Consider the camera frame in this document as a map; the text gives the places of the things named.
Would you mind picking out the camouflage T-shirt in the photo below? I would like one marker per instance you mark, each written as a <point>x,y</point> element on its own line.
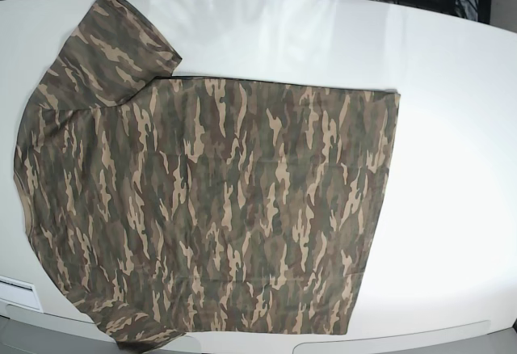
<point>161,205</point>

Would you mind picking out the white label plate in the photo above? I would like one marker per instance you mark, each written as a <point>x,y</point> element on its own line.
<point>21,294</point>

